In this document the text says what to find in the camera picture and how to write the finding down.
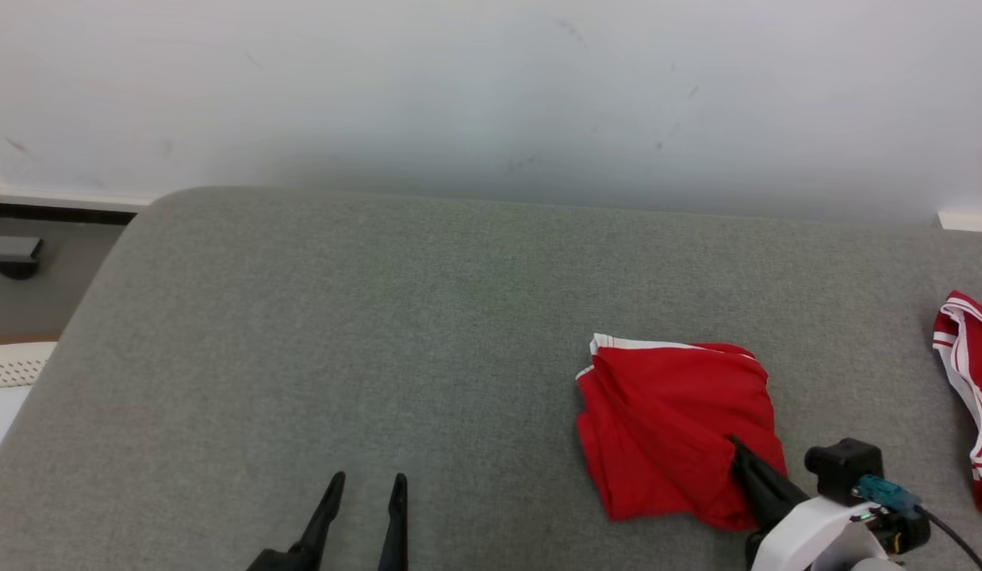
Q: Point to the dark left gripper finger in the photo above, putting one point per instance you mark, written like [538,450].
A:
[396,531]
[320,523]

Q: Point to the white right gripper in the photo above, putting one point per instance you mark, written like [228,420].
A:
[808,539]

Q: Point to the red shorts with white stripe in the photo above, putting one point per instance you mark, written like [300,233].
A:
[665,428]

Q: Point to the red jersey with white trim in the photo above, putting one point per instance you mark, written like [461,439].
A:
[975,381]

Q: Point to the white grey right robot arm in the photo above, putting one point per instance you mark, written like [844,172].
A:
[910,535]

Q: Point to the white perforated laundry basket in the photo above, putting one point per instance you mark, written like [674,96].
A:
[11,369]

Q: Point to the grey and black floor fixture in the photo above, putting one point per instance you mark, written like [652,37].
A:
[11,254]

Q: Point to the white and black baseboard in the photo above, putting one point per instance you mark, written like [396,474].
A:
[63,202]

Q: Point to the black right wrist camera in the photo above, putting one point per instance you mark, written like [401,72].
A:
[840,468]

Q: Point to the white wall block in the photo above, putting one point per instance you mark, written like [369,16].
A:
[971,221]

